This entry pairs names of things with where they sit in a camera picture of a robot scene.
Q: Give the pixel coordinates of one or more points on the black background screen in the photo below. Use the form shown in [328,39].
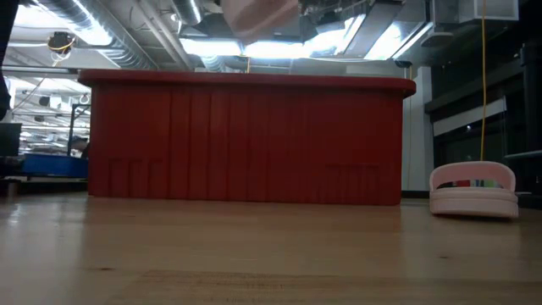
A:
[9,137]

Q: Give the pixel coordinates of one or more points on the red plastic bin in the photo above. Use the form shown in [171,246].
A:
[245,140]

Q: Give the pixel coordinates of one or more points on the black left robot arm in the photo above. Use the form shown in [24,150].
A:
[6,21]

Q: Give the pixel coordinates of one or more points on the multicoloured striped object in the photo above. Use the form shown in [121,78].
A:
[470,183]

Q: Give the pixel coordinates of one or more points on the silver spiral duct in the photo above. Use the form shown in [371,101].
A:
[118,46]

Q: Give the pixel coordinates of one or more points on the pink slide sandal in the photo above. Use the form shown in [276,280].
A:
[472,203]
[258,17]

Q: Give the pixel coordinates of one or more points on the black ceiling device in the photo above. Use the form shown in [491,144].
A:
[60,42]

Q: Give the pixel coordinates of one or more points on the blue plastic bin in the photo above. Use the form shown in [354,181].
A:
[55,165]

